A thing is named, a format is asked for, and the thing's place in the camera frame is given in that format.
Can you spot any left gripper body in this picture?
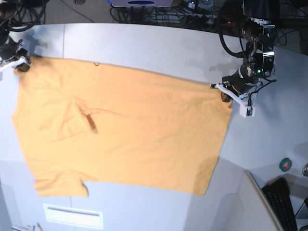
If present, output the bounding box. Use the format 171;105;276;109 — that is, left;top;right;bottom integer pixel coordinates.
222;64;259;95

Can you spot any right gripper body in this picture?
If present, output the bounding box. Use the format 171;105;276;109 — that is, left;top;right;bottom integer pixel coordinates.
0;39;28;61

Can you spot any yellow orange t-shirt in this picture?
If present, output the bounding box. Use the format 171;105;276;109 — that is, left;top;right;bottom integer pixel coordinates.
12;57;232;196

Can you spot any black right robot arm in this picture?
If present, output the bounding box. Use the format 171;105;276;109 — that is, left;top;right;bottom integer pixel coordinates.
0;0;48;72

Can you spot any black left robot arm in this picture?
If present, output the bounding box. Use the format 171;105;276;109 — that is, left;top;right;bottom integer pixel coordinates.
217;0;280;106

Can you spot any green tape roll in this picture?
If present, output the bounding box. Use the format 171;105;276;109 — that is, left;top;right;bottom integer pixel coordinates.
279;158;292;172

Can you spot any white partition panel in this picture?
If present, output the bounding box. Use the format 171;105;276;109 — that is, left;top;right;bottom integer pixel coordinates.
184;158;283;231

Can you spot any black keyboard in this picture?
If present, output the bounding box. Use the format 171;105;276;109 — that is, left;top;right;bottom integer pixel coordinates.
262;178;297;231

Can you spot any metal knob at edge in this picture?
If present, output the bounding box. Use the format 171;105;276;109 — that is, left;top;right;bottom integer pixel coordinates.
302;164;308;177

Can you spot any white rectangular table inset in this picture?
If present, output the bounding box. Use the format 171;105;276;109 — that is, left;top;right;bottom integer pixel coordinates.
43;204;103;230

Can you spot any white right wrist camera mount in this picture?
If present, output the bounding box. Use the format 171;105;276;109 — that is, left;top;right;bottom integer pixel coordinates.
0;56;28;80

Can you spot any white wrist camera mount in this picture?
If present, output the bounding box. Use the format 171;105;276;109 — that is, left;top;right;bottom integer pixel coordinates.
209;83;256;118
0;56;28;80

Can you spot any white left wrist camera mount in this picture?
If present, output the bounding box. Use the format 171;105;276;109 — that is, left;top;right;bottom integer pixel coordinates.
209;83;256;118

